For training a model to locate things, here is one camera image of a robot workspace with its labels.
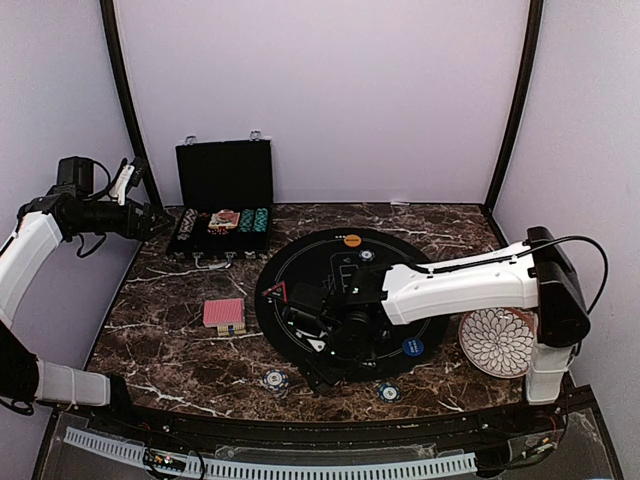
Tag red playing card deck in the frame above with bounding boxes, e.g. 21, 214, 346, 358
203, 298, 245, 329

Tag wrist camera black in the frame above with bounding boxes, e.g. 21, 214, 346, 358
283, 282, 329, 338
56, 156, 94, 198

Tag white cable duct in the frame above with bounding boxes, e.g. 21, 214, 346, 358
63, 427, 478, 479

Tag teal chips in case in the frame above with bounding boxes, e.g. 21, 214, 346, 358
238, 208, 269, 233

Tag card box in case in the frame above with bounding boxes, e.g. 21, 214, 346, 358
207, 209, 241, 235

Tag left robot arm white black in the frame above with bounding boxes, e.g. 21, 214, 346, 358
1, 156, 173, 436

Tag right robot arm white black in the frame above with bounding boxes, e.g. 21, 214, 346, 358
290, 226, 596, 434

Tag black white chips in case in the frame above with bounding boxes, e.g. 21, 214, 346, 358
177, 209, 198, 241

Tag floral patterned ceramic plate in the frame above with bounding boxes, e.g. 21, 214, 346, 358
458, 307, 534, 379

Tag blue white chip stack left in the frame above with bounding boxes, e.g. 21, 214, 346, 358
262, 369, 290, 398

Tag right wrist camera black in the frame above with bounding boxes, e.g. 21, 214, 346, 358
283, 282, 329, 338

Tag round black poker mat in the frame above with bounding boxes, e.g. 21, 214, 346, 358
254, 228, 450, 380

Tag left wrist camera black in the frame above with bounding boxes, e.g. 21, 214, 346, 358
56, 156, 94, 198

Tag blue small blind button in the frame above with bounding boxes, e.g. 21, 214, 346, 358
402, 337, 425, 358

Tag red triangle dealer marker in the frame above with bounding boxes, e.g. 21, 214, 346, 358
262, 281, 288, 303

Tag blue green chip stack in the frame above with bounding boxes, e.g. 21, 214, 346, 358
376, 382, 402, 403

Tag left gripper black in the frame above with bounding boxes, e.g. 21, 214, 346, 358
71, 196, 174, 242

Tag orange big blind button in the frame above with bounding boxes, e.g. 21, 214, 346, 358
343, 234, 362, 248

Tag black poker chip case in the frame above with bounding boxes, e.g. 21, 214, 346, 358
166, 138, 274, 260

